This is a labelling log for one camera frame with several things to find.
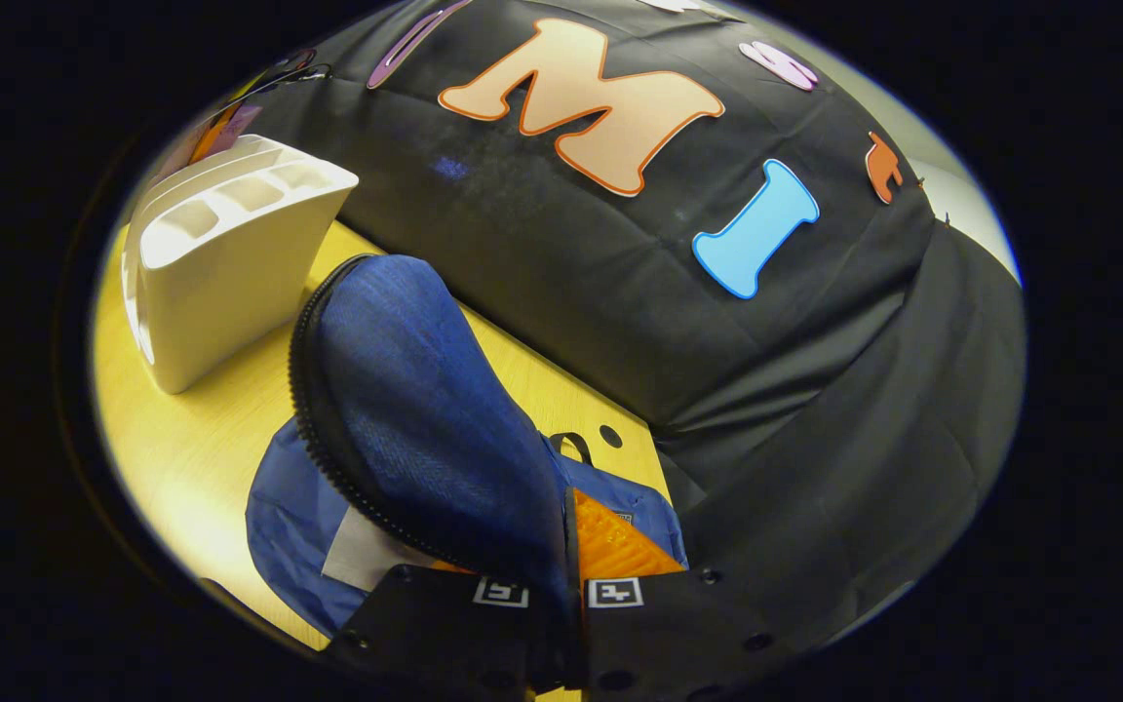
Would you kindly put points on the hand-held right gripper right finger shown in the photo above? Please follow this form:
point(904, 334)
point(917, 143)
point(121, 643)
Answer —
point(669, 634)

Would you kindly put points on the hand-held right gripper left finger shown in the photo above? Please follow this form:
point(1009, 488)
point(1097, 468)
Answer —
point(445, 634)

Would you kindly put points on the blue schoolbag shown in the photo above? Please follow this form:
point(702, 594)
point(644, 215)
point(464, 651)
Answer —
point(406, 390)

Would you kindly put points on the white plastic bookshelf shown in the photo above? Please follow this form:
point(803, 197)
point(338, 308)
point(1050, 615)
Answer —
point(230, 292)

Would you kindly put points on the pink book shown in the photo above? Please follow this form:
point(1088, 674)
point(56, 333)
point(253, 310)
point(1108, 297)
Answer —
point(235, 132)

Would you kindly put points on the black backdrop cloth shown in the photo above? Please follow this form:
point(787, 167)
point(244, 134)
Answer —
point(620, 292)

